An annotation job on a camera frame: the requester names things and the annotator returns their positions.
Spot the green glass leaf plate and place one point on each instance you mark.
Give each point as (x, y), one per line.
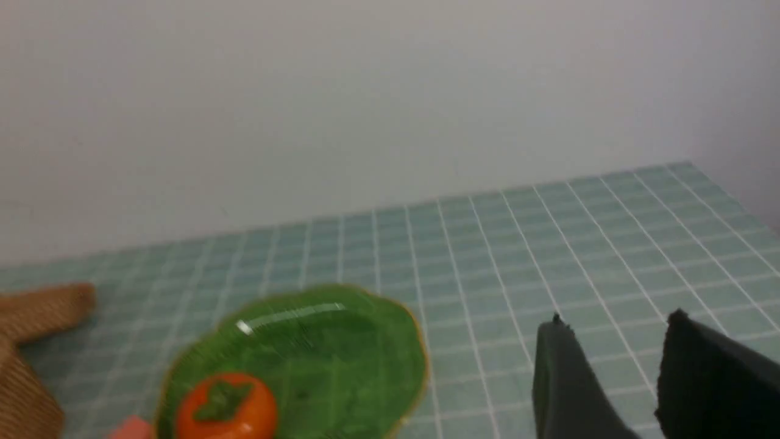
(340, 361)

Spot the woven wicker basket lid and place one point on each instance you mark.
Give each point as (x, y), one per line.
(28, 316)

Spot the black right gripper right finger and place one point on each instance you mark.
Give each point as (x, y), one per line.
(710, 386)

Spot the orange toy persimmon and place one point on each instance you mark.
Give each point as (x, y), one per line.
(227, 405)

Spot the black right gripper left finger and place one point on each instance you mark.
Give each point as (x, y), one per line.
(568, 400)

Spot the woven wicker basket green lining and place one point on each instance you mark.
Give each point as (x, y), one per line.
(28, 409)

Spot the green checked tablecloth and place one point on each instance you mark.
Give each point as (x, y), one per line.
(613, 255)

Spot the orange foam cube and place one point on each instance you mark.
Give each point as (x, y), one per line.
(132, 428)

